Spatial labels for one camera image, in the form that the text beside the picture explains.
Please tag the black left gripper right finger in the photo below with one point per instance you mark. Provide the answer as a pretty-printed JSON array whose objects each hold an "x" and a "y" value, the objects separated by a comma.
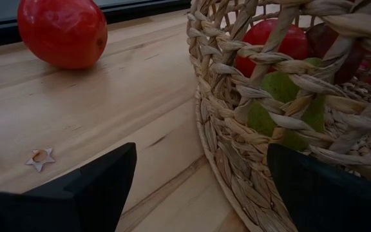
[{"x": 333, "y": 206}]

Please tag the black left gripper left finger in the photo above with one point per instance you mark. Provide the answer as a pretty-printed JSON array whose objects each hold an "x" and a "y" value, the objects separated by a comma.
[{"x": 60, "y": 209}]

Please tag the green pear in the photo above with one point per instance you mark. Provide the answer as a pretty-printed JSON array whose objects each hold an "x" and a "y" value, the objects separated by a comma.
[{"x": 280, "y": 87}]

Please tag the open-weave wicker basket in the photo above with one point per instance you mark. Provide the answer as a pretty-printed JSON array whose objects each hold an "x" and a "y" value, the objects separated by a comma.
[{"x": 269, "y": 57}]

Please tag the dark red apple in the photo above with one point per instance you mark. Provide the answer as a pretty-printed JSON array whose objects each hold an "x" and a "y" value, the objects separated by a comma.
[{"x": 317, "y": 38}]

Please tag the round woven placemat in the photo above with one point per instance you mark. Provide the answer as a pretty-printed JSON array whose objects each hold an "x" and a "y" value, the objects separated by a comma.
[{"x": 237, "y": 180}]

